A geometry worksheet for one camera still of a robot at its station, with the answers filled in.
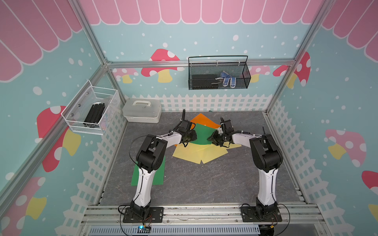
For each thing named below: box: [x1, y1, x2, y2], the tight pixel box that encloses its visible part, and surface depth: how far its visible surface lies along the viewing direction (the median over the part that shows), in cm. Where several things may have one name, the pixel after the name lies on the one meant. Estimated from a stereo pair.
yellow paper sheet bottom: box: [184, 142, 229, 165], surface depth 99 cm
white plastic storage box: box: [122, 97, 162, 124], surface depth 111 cm
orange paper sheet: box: [189, 113, 221, 130], surface depth 119 cm
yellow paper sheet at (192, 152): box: [172, 142, 205, 165], surface depth 99 cm
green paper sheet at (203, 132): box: [189, 123, 218, 145], surface depth 102 cm
